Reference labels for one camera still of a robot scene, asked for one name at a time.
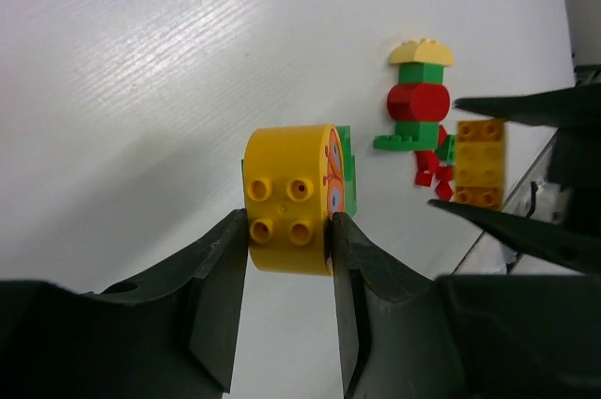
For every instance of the pale yellow curved lego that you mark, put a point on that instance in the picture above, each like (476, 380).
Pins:
(425, 50)

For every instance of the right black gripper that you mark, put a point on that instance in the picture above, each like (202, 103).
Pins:
(574, 166)

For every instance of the green 2x2 lego brick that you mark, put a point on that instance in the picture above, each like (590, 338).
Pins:
(446, 150)

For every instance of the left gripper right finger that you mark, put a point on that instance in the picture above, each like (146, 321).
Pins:
(402, 335)

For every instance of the green L-shaped lego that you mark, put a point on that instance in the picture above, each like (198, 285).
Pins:
(409, 136)

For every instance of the red round lego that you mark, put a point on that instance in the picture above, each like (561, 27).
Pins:
(421, 102)

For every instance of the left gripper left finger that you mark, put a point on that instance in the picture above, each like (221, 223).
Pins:
(169, 331)

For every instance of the green square lego brick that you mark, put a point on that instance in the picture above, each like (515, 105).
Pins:
(420, 73)

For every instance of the small red lego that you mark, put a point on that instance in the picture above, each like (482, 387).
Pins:
(430, 169)

